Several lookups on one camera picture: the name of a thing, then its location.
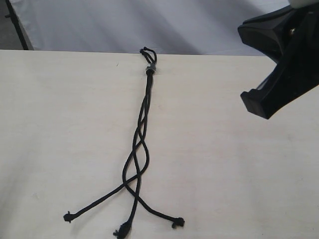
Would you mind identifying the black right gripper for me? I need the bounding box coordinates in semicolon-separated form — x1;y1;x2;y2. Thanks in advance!
238;0;319;120

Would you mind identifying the clear tape piece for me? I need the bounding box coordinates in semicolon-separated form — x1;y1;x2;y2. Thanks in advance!
146;63;157;74

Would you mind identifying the grey backdrop cloth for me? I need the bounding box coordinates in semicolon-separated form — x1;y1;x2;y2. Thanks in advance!
10;0;289;55

